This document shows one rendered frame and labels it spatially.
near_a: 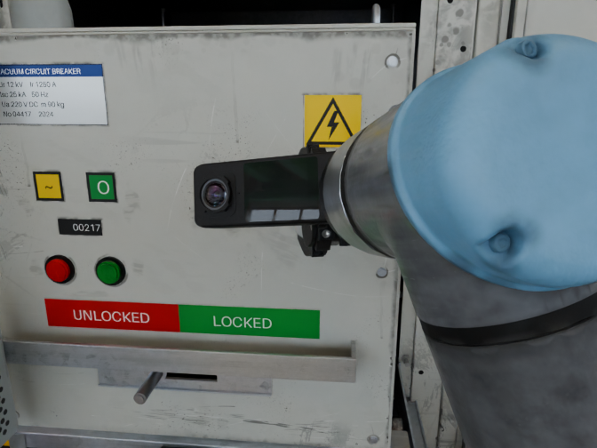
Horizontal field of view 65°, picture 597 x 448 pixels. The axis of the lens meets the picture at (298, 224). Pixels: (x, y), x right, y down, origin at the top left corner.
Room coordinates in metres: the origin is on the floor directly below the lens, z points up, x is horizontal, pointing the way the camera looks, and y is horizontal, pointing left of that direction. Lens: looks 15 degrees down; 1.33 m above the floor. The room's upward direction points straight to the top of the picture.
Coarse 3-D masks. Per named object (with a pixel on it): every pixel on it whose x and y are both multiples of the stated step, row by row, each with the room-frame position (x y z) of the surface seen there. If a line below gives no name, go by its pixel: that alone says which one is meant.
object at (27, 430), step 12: (24, 432) 0.49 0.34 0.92; (36, 432) 0.49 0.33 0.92; (48, 432) 0.49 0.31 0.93; (60, 432) 0.49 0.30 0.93; (72, 432) 0.49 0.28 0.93; (84, 432) 0.49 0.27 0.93; (96, 432) 0.49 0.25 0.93; (108, 432) 0.49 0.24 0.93; (120, 432) 0.49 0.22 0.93; (396, 432) 0.49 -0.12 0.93; (36, 444) 0.49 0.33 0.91; (48, 444) 0.49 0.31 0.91; (60, 444) 0.49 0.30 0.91; (72, 444) 0.49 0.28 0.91; (84, 444) 0.48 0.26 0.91; (96, 444) 0.48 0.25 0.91; (108, 444) 0.48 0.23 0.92; (120, 444) 0.48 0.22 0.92; (132, 444) 0.48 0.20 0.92; (144, 444) 0.48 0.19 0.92; (156, 444) 0.48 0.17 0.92; (168, 444) 0.47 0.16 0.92; (180, 444) 0.47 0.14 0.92; (192, 444) 0.47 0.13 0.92; (204, 444) 0.47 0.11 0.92; (216, 444) 0.47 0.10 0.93; (228, 444) 0.47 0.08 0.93; (240, 444) 0.47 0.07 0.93; (252, 444) 0.47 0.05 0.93; (264, 444) 0.47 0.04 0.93; (276, 444) 0.47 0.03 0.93; (288, 444) 0.47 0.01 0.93; (300, 444) 0.47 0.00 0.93; (396, 444) 0.47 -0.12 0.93; (408, 444) 0.47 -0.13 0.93
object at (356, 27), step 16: (0, 32) 0.50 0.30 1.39; (16, 32) 0.50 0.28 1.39; (32, 32) 0.50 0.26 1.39; (48, 32) 0.50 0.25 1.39; (64, 32) 0.49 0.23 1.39; (80, 32) 0.49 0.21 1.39; (96, 32) 0.49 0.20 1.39; (112, 32) 0.49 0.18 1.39; (128, 32) 0.49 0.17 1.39; (144, 32) 0.49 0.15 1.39; (160, 32) 0.48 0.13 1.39; (176, 32) 0.48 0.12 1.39; (192, 32) 0.48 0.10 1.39; (208, 32) 0.48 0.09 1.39; (224, 32) 0.48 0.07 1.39; (240, 32) 0.48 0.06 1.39; (256, 32) 0.48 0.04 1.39; (272, 32) 0.47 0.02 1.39; (400, 272) 0.46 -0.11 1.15
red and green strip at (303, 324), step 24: (48, 312) 0.50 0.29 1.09; (72, 312) 0.50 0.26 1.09; (96, 312) 0.49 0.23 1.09; (120, 312) 0.49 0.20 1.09; (144, 312) 0.49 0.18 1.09; (168, 312) 0.48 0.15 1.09; (192, 312) 0.48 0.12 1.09; (216, 312) 0.48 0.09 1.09; (240, 312) 0.48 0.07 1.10; (264, 312) 0.47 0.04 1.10; (288, 312) 0.47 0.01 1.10; (312, 312) 0.47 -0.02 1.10; (288, 336) 0.47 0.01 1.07; (312, 336) 0.47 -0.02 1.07
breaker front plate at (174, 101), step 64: (0, 64) 0.50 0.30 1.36; (128, 64) 0.49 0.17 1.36; (192, 64) 0.48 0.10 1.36; (256, 64) 0.48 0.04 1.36; (320, 64) 0.47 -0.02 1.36; (384, 64) 0.46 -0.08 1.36; (0, 128) 0.50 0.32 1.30; (64, 128) 0.49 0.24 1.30; (128, 128) 0.49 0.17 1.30; (192, 128) 0.48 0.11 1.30; (256, 128) 0.48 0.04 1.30; (0, 192) 0.50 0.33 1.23; (64, 192) 0.50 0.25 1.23; (128, 192) 0.49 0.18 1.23; (192, 192) 0.48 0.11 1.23; (0, 256) 0.50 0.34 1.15; (128, 256) 0.49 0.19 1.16; (192, 256) 0.48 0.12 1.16; (256, 256) 0.48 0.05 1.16; (0, 320) 0.51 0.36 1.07; (320, 320) 0.47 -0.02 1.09; (384, 320) 0.46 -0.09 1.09; (64, 384) 0.50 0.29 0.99; (128, 384) 0.49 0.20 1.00; (192, 384) 0.48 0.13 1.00; (256, 384) 0.47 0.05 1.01; (320, 384) 0.47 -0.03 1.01; (384, 384) 0.46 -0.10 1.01
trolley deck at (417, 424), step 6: (408, 402) 0.66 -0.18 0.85; (414, 408) 0.64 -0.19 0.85; (414, 414) 0.63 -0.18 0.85; (414, 420) 0.61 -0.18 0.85; (420, 420) 0.61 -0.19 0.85; (414, 426) 0.60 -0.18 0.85; (420, 426) 0.60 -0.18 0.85; (414, 432) 0.59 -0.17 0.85; (420, 432) 0.59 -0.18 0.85; (420, 438) 0.58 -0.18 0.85; (420, 444) 0.56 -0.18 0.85; (426, 444) 0.56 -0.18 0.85
